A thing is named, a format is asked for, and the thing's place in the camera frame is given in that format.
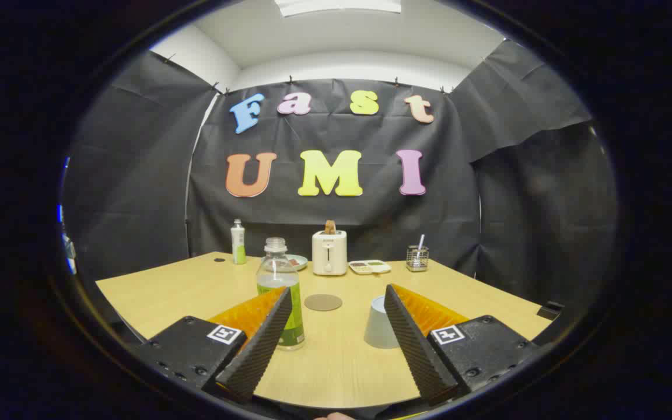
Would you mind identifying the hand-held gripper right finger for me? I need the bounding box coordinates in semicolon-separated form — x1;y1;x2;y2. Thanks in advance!
384;283;541;406

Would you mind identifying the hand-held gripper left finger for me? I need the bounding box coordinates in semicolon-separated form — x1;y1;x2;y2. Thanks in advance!
138;286;293;404

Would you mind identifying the light blue cup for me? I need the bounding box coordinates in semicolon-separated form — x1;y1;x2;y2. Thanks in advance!
364;295;401;349

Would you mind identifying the round brown coaster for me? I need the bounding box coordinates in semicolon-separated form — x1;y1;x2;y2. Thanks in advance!
304;293;344;312

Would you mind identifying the green label juice bottle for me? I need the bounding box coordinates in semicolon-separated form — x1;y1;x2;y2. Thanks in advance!
256;237;306;351

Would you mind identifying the small white green bottle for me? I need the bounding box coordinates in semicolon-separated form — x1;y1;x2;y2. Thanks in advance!
230;219;247;265

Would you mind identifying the wooden table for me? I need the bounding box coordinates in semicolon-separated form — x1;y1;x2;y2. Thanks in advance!
96;251;552;409

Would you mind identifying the white divided snack tray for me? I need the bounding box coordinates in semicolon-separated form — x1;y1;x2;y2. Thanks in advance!
348;260;392;275

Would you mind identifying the white toaster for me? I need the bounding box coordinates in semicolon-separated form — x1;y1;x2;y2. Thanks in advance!
311;229;348;277

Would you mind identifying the ceiling light panel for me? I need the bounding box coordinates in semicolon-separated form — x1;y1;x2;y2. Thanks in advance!
275;0;402;17

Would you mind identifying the wire mesh holder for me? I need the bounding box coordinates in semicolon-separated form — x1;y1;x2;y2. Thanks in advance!
406;245;430;272

